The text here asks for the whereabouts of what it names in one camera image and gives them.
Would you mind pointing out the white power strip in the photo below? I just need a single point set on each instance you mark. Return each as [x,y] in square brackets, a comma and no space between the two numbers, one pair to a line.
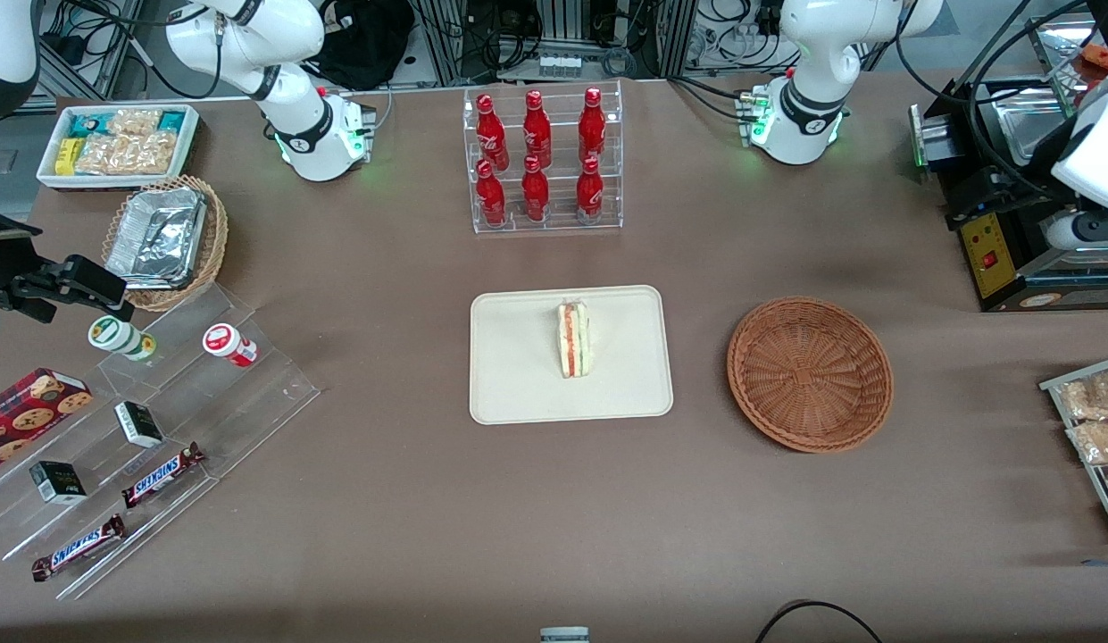
[558,65]

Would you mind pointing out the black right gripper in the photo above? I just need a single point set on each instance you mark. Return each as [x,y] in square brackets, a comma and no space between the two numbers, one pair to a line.
[7,266]

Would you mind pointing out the large clear cracker bag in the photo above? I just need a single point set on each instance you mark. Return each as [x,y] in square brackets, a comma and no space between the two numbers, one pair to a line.
[125,154]

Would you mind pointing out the red tartan cookie box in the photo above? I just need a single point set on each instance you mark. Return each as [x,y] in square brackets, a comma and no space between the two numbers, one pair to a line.
[27,406]

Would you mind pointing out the beige plastic tray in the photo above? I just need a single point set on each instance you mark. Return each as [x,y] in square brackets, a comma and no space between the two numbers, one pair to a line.
[518,375]

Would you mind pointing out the yellow snack packet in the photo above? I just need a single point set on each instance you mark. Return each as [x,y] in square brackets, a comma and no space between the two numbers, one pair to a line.
[65,157]

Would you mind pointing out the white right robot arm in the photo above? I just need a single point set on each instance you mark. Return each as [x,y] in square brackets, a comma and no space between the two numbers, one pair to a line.
[295,116]

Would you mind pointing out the white grey box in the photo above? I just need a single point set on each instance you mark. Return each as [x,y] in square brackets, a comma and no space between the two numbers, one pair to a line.
[564,636]

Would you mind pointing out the small clear cracker bag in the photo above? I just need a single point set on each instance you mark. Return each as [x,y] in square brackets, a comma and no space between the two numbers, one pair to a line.
[134,122]

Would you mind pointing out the aluminium frame rack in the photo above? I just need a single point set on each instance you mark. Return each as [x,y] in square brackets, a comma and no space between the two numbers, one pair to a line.
[670,36]

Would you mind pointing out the tray of packaged snacks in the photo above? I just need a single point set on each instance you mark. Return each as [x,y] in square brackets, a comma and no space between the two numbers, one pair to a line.
[1046,385]

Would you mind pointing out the stack of foil trays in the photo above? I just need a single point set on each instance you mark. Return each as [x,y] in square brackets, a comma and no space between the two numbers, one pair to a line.
[156,237]

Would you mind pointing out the teal snack packet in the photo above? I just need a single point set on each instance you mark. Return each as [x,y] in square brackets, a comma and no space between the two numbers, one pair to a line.
[171,121]
[87,124]

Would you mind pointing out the empty round wicker basket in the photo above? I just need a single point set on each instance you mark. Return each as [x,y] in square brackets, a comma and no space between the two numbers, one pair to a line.
[808,375]

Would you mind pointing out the black bag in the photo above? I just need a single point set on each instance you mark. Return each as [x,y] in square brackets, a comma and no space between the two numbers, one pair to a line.
[366,49]

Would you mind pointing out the Snickers chocolate bar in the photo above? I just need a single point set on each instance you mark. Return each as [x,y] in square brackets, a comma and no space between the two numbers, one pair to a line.
[161,473]
[76,546]

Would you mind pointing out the clear acrylic bottle rack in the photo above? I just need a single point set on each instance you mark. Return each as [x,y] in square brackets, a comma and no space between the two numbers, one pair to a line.
[562,223]

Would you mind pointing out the red cola bottle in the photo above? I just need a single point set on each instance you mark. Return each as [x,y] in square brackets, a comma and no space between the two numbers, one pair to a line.
[592,125]
[491,129]
[537,129]
[535,192]
[589,190]
[491,195]

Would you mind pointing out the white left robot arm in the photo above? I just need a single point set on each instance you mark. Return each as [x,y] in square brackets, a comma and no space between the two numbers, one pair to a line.
[812,89]

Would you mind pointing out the red lidded yoghurt cup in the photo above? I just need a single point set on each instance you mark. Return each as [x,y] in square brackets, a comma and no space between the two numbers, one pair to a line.
[225,342]

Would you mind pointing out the green sunflower yoghurt cup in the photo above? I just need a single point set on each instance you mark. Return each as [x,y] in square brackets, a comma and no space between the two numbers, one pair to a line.
[116,335]

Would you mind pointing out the white plastic bin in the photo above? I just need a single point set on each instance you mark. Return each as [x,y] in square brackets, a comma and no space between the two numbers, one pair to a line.
[107,182]

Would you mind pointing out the clear acrylic stepped shelf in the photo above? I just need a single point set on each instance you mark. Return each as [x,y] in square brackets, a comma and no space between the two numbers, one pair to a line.
[250,393]

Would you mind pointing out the black sealing machine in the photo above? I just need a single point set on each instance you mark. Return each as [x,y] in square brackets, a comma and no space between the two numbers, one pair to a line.
[987,259]

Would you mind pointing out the wicker basket holding foil trays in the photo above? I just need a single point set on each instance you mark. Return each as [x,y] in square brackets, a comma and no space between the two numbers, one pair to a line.
[216,232]

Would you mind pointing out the small black carton box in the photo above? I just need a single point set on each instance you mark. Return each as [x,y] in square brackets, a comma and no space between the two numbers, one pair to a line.
[138,424]
[58,482]

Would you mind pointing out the triangle sandwich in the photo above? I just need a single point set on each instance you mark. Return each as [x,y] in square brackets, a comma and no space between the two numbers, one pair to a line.
[571,344]

